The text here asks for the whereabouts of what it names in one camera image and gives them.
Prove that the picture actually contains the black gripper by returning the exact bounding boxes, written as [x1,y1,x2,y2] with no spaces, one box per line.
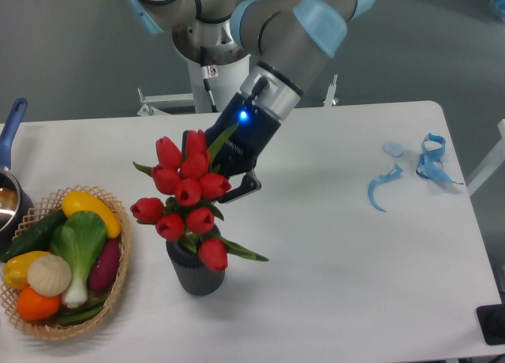
[182,94,280,204]

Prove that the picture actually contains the red tulip bouquet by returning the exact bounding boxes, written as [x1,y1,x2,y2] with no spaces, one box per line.
[130,123,268,272]

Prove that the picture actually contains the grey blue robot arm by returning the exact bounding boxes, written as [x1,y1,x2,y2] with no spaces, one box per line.
[127,0,375,203]

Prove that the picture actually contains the dark grey ribbed vase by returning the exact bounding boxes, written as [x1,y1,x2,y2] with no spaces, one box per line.
[166,241,225,296]

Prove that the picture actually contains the yellow squash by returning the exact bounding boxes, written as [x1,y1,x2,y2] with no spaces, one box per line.
[62,190,122,238]

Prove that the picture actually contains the purple sweet potato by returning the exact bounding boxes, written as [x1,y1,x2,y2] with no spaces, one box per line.
[88,239,120,292]

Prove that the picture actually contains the green bok choy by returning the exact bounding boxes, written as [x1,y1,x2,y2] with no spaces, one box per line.
[50,211,107,309]

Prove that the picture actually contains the curved blue plastic strip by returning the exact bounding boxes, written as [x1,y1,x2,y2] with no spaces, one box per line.
[367,162,405,213]

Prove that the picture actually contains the pale blue plastic cap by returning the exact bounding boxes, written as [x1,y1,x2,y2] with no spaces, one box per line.
[382,142,404,158]

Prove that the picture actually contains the dark green cucumber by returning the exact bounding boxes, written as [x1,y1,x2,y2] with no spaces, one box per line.
[1,209,67,263]

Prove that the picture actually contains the white steamed bun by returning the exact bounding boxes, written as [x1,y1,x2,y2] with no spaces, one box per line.
[27,254,72,297]

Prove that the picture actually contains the tangled blue plastic strip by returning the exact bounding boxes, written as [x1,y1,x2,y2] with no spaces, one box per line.
[416,133,464,185]

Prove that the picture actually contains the green bean pods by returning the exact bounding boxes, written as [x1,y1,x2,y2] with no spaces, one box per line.
[56,297,106,327]

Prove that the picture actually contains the yellow bell pepper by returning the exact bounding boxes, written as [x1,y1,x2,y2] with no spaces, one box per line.
[2,251,50,290]

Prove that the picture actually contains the orange fruit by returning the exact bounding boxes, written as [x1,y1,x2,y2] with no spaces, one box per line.
[17,286,61,321]

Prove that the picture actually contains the woven wicker basket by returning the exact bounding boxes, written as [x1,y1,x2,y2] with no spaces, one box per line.
[1,185,132,341]

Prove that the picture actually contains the black device at table edge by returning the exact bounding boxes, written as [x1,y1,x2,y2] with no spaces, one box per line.
[476,304,504,346]

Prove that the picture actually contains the blue object top corner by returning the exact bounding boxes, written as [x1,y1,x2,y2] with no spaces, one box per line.
[490,0,505,21]

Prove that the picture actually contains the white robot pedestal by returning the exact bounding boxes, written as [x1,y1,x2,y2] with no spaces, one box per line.
[136,15,340,118]

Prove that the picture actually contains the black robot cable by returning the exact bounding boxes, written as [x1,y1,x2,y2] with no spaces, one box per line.
[199,46,219,114]

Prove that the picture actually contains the blue handled saucepan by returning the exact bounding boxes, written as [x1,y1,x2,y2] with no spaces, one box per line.
[1,98,33,253]

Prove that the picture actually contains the white metal frame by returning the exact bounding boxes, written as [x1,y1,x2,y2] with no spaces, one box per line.
[466,119,504,196]

